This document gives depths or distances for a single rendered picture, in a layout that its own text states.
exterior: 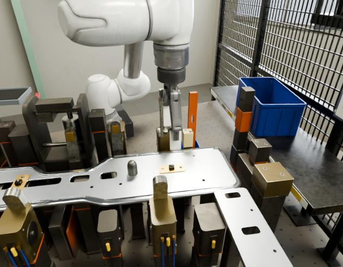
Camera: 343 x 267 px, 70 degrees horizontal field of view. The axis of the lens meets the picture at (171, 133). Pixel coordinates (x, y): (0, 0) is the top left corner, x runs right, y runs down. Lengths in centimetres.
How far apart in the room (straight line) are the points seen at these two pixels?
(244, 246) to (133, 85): 109
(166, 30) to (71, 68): 328
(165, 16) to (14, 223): 57
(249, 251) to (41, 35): 347
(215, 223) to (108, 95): 102
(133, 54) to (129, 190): 79
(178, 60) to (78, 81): 331
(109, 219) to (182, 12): 53
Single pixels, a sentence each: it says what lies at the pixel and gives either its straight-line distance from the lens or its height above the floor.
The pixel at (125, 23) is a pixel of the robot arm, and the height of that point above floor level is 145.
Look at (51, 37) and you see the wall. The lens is 372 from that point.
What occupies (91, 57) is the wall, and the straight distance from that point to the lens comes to 380.
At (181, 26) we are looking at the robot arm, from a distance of 59.
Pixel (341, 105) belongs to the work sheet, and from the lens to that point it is 95.
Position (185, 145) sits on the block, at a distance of 90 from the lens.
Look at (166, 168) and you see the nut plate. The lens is 81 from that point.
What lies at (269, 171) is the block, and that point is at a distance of 76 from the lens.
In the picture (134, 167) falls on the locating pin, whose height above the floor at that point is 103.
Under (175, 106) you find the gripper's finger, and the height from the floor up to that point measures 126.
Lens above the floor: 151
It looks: 31 degrees down
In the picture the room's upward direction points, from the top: straight up
